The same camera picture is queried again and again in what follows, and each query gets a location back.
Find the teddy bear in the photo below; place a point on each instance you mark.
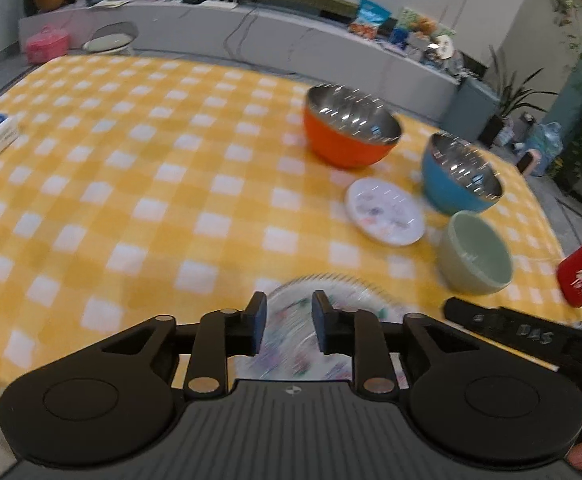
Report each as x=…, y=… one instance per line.
x=424, y=25

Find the pink basket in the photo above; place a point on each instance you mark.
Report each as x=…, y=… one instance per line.
x=46, y=46

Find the hanging ivy vine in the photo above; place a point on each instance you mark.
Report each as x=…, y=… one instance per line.
x=563, y=10

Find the small white floral plate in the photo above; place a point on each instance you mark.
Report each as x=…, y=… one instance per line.
x=381, y=210

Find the small pink heater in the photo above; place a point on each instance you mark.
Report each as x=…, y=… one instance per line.
x=528, y=162

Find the blue snack bag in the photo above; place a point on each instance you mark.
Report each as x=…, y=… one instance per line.
x=368, y=17

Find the orange steel bowl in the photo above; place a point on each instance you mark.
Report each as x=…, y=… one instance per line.
x=341, y=145

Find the green picture book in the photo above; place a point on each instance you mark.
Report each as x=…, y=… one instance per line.
x=407, y=17

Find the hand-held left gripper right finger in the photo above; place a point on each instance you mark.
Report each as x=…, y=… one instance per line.
x=322, y=327

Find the large floral glass plate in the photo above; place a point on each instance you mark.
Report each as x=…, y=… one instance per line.
x=291, y=317

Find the papers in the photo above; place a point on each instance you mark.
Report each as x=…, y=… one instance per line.
x=108, y=4

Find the yellow checkered tablecloth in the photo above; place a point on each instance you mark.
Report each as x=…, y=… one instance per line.
x=146, y=160

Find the pale green ceramic bowl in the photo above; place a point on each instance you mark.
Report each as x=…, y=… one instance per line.
x=466, y=270

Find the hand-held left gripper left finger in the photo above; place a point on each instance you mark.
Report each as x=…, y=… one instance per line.
x=257, y=325

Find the blue steel bowl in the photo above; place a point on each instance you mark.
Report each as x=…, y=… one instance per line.
x=446, y=191

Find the large water bottle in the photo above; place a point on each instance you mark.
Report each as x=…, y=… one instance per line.
x=545, y=147

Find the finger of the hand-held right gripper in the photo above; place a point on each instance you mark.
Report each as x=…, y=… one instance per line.
x=458, y=309

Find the marble television console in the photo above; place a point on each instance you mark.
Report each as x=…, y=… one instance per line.
x=271, y=40

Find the potted long-leaf plant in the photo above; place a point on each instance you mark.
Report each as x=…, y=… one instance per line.
x=513, y=95

